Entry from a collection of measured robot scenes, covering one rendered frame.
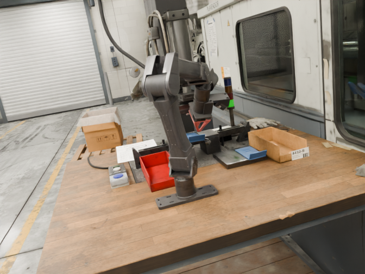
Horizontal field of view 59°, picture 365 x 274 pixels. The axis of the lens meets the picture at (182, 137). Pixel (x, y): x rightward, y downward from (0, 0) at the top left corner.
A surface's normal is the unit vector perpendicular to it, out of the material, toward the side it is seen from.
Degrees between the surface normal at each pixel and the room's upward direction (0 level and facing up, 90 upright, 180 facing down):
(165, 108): 103
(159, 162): 90
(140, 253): 0
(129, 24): 90
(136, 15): 90
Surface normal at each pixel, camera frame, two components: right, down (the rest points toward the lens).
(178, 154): -0.41, 0.52
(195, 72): 0.80, 0.06
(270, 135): 0.26, 0.22
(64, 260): -0.15, -0.95
